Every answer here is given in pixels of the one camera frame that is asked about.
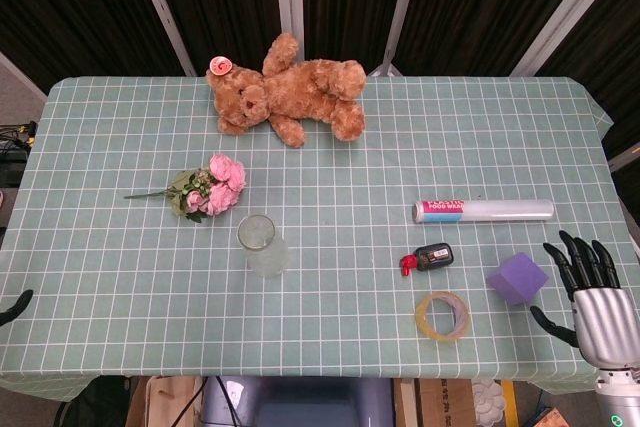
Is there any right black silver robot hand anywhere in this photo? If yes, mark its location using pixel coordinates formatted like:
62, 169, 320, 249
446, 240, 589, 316
529, 230, 640, 372

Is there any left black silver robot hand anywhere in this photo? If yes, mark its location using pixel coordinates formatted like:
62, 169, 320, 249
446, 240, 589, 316
0, 289, 34, 327

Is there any pink artificial flower bouquet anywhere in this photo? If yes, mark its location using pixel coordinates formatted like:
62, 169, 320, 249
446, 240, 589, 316
123, 154, 248, 224

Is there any clear glass cup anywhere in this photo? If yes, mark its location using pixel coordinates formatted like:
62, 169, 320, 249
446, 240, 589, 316
236, 214, 292, 279

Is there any purple foam cube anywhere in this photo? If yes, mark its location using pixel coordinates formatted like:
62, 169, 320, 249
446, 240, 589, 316
485, 251, 550, 307

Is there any black bag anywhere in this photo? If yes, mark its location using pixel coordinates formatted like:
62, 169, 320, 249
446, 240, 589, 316
52, 375, 132, 427

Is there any plastic food wrap roll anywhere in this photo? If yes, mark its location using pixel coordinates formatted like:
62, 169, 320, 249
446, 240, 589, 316
411, 198, 556, 225

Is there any light wooden board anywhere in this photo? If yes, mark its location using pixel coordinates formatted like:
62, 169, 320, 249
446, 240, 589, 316
124, 375, 204, 427

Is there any brown cardboard box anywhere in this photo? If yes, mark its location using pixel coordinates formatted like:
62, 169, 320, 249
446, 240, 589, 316
417, 377, 476, 427

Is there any yellowish clear tape roll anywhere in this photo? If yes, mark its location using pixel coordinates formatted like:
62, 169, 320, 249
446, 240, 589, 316
414, 290, 472, 343

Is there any black bottle with red cap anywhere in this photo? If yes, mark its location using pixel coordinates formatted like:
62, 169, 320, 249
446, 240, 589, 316
399, 242, 455, 277

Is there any green white-grid tablecloth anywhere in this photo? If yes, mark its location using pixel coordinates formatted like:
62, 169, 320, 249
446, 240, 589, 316
0, 75, 615, 402

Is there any blue-grey robot torso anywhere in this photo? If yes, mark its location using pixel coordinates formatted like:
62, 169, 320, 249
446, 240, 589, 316
199, 375, 396, 427

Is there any brown plush teddy bear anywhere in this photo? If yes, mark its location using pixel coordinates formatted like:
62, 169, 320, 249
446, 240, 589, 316
205, 31, 369, 149

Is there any white frame bar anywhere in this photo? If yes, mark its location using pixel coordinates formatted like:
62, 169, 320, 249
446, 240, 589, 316
607, 141, 640, 173

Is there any black cable bundle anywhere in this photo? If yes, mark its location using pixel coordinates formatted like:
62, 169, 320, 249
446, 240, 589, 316
0, 119, 40, 153

